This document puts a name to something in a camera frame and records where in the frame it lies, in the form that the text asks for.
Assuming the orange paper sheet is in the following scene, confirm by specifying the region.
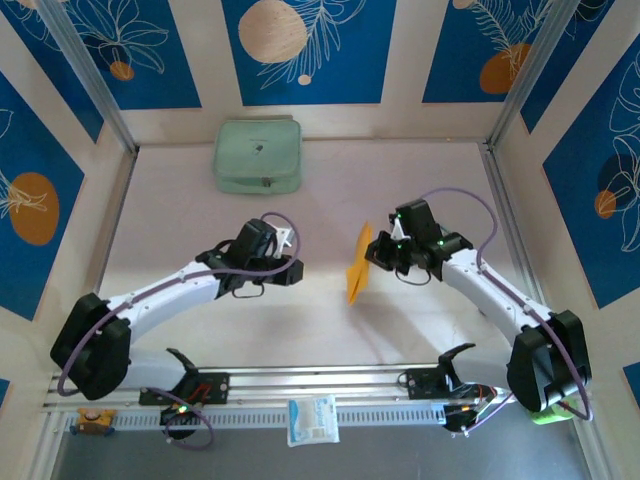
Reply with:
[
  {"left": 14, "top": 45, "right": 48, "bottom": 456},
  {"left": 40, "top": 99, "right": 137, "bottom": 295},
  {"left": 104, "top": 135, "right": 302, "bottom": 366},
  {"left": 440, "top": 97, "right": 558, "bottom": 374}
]
[{"left": 346, "top": 221, "right": 375, "bottom": 307}]

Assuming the mint green zip pouch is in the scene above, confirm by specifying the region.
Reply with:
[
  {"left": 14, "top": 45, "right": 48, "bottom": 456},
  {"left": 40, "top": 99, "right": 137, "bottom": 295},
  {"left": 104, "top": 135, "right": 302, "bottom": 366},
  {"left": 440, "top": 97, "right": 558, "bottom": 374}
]
[{"left": 213, "top": 118, "right": 305, "bottom": 196}]

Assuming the white plastic mask packet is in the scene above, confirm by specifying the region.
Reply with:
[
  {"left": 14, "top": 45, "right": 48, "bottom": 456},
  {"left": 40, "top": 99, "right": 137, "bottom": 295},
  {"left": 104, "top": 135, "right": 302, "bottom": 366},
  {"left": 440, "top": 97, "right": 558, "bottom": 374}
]
[{"left": 287, "top": 394, "right": 341, "bottom": 448}]

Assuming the black controller board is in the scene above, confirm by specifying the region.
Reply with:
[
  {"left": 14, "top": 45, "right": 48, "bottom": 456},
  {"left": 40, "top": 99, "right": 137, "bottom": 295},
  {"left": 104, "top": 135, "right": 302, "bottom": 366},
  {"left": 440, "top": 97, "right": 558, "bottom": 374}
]
[
  {"left": 443, "top": 403, "right": 496, "bottom": 435},
  {"left": 159, "top": 403, "right": 202, "bottom": 427}
]

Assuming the green can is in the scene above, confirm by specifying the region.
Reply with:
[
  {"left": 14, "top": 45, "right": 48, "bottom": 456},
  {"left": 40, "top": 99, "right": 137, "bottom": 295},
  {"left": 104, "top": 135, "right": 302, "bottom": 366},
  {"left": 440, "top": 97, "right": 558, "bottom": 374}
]
[{"left": 528, "top": 405, "right": 577, "bottom": 427}]

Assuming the small orange blue toy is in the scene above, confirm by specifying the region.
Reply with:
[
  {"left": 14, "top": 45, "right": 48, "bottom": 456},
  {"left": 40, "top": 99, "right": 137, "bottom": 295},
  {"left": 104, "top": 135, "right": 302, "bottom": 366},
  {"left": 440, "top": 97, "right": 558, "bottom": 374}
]
[{"left": 69, "top": 407, "right": 117, "bottom": 437}]

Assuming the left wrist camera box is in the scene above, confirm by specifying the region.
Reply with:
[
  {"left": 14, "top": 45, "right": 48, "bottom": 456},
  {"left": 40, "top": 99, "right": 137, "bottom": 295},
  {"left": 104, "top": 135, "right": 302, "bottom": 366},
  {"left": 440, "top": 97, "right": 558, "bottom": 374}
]
[{"left": 271, "top": 224, "right": 297, "bottom": 250}]

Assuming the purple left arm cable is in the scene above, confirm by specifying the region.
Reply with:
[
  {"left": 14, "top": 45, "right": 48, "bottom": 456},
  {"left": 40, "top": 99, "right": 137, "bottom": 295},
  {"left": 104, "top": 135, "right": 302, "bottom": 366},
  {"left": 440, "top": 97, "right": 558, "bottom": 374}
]
[{"left": 58, "top": 212, "right": 301, "bottom": 450}]

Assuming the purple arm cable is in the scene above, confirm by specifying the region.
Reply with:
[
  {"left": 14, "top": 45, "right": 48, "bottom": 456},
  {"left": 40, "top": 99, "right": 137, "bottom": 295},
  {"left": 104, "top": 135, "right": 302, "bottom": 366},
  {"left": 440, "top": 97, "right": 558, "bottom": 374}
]
[
  {"left": 58, "top": 212, "right": 301, "bottom": 450},
  {"left": 419, "top": 187, "right": 595, "bottom": 437}
]

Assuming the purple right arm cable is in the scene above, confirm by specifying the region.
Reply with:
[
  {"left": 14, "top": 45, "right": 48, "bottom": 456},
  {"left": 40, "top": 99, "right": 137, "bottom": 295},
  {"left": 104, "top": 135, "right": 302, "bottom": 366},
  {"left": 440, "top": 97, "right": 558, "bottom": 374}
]
[{"left": 419, "top": 187, "right": 595, "bottom": 437}]

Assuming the aluminium side rail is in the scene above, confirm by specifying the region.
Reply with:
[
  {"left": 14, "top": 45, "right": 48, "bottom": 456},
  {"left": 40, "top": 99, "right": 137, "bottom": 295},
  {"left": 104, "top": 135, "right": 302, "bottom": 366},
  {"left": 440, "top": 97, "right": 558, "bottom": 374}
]
[
  {"left": 72, "top": 148, "right": 139, "bottom": 372},
  {"left": 478, "top": 141, "right": 560, "bottom": 360}
]

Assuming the aluminium mounting rail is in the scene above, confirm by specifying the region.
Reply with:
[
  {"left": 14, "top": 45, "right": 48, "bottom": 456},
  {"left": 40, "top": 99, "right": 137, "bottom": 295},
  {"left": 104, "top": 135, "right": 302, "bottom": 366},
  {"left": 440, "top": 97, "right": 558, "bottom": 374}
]
[{"left": 42, "top": 358, "right": 594, "bottom": 414}]

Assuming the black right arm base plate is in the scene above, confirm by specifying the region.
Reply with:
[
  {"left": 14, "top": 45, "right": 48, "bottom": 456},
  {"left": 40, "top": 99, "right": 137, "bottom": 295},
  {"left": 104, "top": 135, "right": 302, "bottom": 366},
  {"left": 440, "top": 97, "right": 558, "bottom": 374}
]
[{"left": 405, "top": 367, "right": 499, "bottom": 401}]

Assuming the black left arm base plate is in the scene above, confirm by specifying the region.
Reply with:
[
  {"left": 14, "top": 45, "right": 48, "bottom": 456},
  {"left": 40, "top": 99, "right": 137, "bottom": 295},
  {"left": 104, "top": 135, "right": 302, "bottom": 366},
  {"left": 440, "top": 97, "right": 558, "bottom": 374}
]
[{"left": 138, "top": 370, "right": 231, "bottom": 406}]

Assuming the grey slotted cable duct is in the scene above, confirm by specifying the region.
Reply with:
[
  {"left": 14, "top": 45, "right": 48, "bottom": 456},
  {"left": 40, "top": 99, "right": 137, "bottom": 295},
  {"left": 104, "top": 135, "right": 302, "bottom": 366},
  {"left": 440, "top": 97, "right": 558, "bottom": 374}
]
[{"left": 63, "top": 403, "right": 449, "bottom": 434}]

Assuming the aluminium frame post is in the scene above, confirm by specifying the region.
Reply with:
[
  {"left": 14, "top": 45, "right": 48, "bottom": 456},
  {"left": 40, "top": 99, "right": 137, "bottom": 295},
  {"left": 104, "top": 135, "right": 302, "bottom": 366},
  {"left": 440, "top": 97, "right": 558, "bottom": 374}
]
[
  {"left": 37, "top": 0, "right": 139, "bottom": 154},
  {"left": 487, "top": 0, "right": 576, "bottom": 151}
]

